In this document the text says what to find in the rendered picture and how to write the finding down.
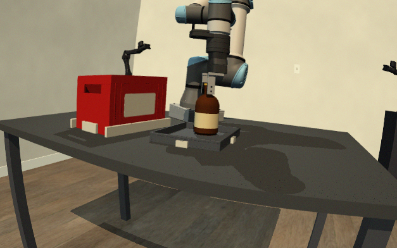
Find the red bottle crate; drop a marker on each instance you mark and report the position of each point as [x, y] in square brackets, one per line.
[119, 99]

